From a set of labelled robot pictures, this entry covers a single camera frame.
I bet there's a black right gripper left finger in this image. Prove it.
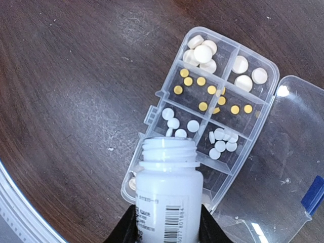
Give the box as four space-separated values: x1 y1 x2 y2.
105 205 137 243

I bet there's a clear plastic pill organizer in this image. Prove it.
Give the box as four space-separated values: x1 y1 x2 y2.
120 26 324 243

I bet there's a small white pill bottle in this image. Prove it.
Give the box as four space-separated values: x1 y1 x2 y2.
135 137 203 242

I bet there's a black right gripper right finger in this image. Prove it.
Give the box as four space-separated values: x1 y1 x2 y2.
198 205 233 243

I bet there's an aluminium front rail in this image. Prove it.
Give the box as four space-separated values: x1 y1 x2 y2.
1 164 66 242

